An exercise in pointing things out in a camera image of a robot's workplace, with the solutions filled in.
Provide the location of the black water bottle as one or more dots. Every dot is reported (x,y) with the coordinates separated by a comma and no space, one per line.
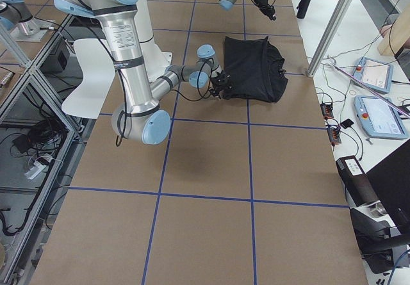
(302,8)

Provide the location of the near blue teach pendant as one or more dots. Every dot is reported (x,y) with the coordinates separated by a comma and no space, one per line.
(378,119)

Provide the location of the white plastic chair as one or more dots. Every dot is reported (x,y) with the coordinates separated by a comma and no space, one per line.
(87,99)

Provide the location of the far blue teach pendant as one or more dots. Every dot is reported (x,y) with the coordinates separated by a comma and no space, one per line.
(374,74)

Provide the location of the black monitor stand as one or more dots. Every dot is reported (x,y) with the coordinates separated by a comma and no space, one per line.
(380,244)

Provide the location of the aluminium frame post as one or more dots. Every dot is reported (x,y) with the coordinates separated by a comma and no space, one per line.
(329,33)

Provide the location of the black t-shirt with logo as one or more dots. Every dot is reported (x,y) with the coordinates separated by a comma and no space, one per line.
(255,70)

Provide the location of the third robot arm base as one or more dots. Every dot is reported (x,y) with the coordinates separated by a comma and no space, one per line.
(20,22)

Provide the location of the blue teach pendant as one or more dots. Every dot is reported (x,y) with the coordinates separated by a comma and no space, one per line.
(378,119)
(374,74)

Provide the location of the black box device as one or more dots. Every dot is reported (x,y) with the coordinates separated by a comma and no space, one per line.
(356,181)

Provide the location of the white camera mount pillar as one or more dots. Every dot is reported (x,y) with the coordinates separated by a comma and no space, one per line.
(156,60)

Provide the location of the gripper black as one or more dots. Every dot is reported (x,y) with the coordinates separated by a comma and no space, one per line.
(264,3)
(220,81)

